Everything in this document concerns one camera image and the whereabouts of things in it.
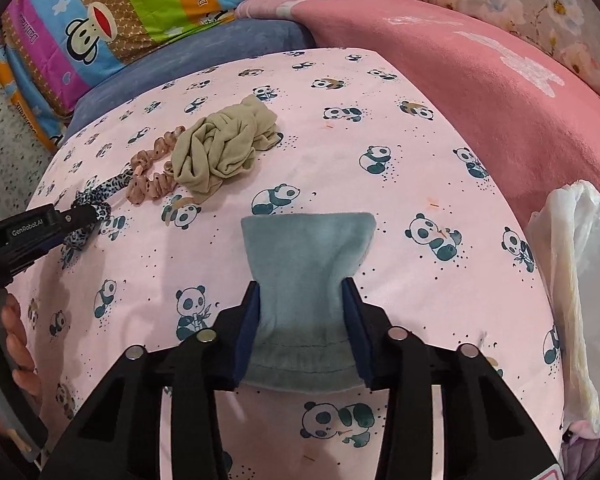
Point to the person's left hand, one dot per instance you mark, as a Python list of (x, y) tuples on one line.
[(24, 375)]

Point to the beige scrunchie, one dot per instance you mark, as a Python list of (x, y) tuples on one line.
[(146, 183)]

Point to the blue grey cushion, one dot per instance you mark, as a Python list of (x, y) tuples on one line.
[(220, 44)]

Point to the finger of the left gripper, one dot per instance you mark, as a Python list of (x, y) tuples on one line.
[(76, 223)]

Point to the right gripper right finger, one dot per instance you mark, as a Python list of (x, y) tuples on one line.
[(487, 433)]

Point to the beige stocking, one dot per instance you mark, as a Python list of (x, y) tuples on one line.
[(221, 146)]

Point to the colourful monkey print pillow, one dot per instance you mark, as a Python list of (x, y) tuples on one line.
[(52, 52)]

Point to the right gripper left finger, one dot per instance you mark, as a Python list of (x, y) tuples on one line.
[(116, 432)]

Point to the white lined trash bin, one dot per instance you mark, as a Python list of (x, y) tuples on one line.
[(564, 238)]

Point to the pink blanket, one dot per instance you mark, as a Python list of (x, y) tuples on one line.
[(533, 123)]

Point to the grey sock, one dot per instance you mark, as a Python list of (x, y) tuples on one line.
[(299, 262)]

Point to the pink panda print sheet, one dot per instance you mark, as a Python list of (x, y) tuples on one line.
[(368, 181)]

